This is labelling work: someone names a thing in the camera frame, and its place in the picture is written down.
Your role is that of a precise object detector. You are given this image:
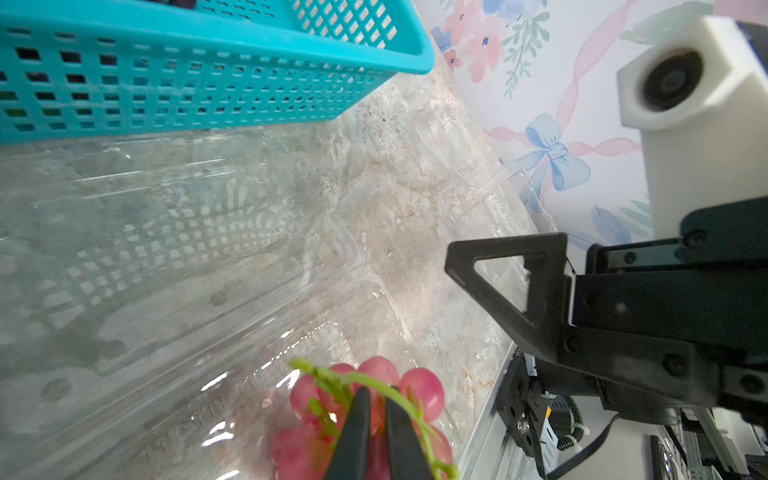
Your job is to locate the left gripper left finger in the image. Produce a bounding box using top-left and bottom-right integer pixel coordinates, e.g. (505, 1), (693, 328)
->
(323, 387), (371, 480)

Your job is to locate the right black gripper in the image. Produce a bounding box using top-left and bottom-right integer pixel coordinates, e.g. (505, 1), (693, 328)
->
(445, 198), (767, 420)

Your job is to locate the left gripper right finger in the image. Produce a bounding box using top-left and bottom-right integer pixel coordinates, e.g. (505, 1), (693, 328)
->
(385, 399), (435, 480)

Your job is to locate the pink red grape bunch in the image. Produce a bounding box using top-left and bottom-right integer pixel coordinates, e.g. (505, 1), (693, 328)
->
(270, 356), (459, 479)

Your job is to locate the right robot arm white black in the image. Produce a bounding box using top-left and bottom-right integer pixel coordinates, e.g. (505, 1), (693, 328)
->
(445, 198), (767, 479)

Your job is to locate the teal plastic basket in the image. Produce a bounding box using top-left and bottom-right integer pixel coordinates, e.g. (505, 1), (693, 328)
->
(1, 0), (435, 144)

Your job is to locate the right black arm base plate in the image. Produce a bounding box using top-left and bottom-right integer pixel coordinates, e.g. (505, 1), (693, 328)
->
(494, 349), (584, 479)

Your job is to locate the aluminium front rail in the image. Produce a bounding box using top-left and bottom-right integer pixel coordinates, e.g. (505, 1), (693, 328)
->
(459, 344), (538, 480)

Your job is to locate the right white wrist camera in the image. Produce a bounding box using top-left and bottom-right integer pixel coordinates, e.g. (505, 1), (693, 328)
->
(617, 16), (767, 239)

